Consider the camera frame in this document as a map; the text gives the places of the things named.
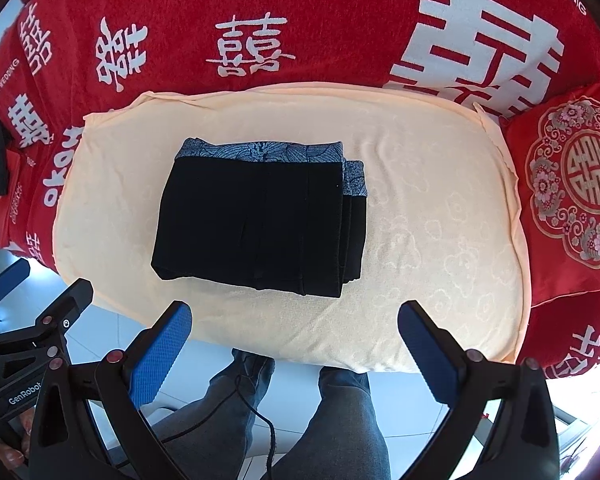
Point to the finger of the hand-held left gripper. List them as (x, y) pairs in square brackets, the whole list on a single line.
[(12, 277), (67, 305)]

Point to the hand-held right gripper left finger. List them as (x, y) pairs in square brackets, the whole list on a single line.
[(156, 357)]

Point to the person's left hand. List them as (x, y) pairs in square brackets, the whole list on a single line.
[(16, 455)]

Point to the black shorts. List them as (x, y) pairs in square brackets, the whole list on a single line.
[(260, 220)]

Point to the red floral pillow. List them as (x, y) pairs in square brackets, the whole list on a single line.
[(575, 185)]

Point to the cream embossed towel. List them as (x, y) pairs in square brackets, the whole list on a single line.
[(430, 240)]

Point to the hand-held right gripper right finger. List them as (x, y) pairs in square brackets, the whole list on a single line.
[(430, 355)]

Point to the red printed blanket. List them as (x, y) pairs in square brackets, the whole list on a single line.
[(230, 35)]

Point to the person's leg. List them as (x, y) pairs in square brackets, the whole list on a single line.
[(230, 410), (330, 425)]

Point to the person's left leg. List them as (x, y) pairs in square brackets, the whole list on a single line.
[(230, 410)]

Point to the person's right leg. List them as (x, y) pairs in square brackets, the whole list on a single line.
[(330, 425)]

